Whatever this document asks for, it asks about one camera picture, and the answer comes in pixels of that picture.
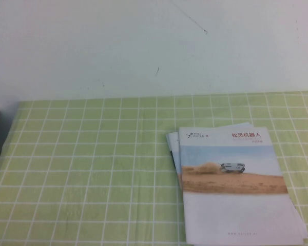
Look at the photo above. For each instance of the AgileX brochure with desert cover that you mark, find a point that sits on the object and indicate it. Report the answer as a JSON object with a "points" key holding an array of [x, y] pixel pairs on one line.
{"points": [[175, 146], [233, 205]]}

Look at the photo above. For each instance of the green checked tablecloth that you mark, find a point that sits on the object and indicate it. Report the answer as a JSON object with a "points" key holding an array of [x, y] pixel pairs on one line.
{"points": [[92, 166]]}

